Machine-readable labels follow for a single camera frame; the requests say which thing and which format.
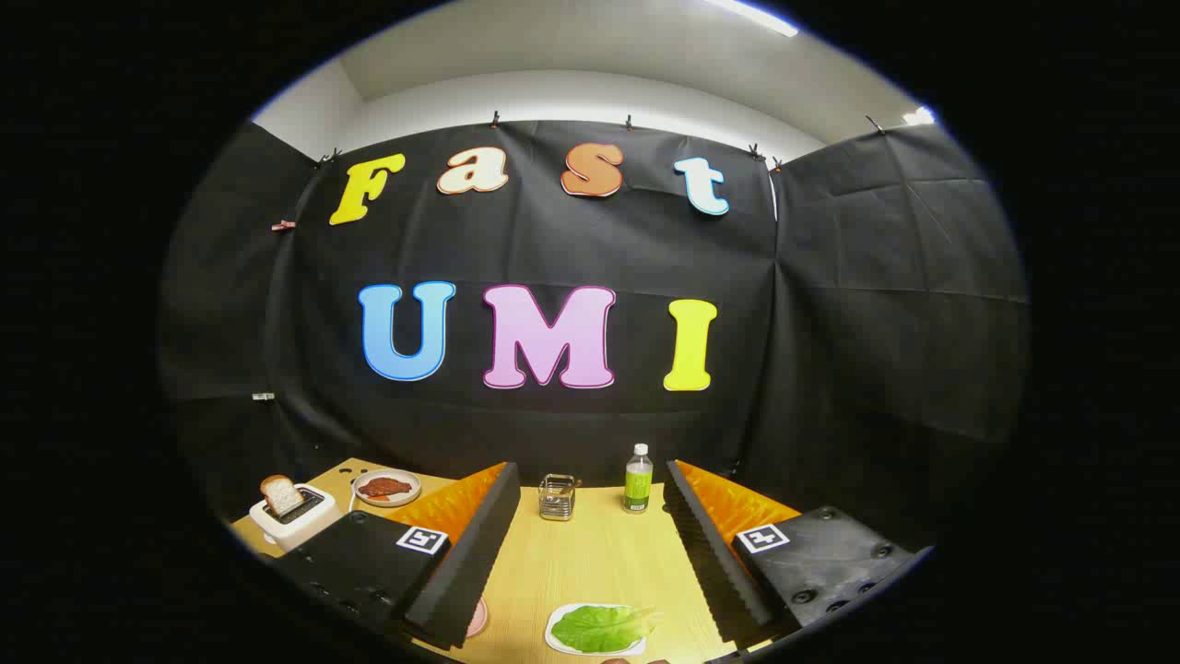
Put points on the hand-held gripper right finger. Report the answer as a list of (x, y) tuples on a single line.
[(714, 563)]

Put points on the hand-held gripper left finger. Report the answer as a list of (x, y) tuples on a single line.
[(470, 563)]

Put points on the green lettuce leaf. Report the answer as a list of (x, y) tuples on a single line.
[(599, 627)]

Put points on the toasted bread slice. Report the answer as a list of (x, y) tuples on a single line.
[(281, 495)]

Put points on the pink round plate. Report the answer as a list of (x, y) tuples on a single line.
[(477, 618)]

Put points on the round beige plate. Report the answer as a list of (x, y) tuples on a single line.
[(406, 493)]

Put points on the green labelled plastic bottle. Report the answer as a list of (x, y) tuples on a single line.
[(638, 484)]

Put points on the white square plate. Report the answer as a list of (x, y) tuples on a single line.
[(555, 636)]

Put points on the brown meat piece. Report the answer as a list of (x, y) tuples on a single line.
[(384, 486)]

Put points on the white toaster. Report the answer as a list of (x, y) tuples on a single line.
[(309, 527)]

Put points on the black backdrop cloth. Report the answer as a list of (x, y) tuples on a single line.
[(553, 249)]

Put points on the ceiling light strip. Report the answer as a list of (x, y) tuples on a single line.
[(751, 16)]

